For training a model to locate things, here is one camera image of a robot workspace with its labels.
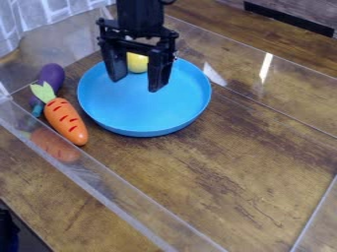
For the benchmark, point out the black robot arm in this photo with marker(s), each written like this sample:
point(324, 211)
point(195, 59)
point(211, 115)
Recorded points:
point(142, 15)

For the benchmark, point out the clear acrylic enclosure wall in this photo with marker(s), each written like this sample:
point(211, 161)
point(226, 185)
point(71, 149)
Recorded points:
point(241, 183)

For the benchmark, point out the orange toy carrot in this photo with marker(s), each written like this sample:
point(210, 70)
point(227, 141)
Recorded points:
point(62, 115)

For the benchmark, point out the blue round plate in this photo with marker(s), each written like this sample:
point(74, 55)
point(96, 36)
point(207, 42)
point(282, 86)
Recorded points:
point(127, 109)

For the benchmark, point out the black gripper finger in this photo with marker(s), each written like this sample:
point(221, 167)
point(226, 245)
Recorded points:
point(115, 60)
point(161, 60)

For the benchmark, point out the yellow toy lemon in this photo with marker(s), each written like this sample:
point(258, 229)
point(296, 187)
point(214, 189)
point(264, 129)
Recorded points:
point(136, 62)

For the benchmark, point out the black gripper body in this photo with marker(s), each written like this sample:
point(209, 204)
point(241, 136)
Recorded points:
point(116, 39)

